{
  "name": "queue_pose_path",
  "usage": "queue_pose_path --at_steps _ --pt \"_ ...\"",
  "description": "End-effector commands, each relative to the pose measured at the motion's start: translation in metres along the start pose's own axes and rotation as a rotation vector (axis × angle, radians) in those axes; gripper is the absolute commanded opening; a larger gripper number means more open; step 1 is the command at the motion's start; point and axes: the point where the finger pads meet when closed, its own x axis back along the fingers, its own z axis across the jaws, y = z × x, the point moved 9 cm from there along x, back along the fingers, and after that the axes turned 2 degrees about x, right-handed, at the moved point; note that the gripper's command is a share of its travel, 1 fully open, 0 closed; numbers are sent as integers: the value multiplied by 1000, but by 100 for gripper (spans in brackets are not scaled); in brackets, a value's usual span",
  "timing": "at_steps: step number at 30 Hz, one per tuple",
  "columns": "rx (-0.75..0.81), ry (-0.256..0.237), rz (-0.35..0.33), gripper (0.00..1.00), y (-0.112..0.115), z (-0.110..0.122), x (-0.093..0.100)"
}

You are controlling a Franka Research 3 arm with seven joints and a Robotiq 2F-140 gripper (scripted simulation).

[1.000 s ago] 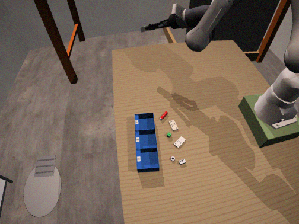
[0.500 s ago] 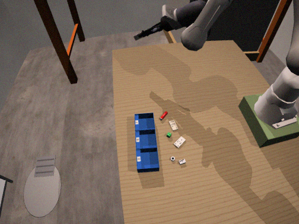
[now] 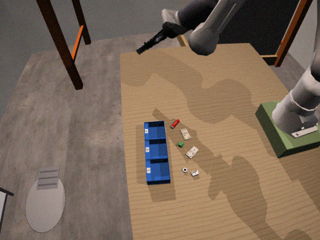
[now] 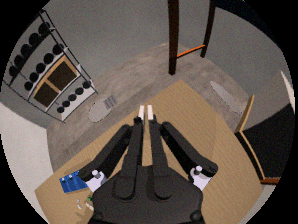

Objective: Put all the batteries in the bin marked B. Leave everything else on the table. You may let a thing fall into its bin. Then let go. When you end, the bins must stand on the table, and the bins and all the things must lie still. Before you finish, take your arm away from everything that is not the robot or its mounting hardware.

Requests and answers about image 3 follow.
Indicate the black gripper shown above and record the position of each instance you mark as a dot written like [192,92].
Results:
[162,35]

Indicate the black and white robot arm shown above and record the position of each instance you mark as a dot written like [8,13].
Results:
[296,114]

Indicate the white domino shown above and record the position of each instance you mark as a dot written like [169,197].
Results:
[192,152]
[185,134]

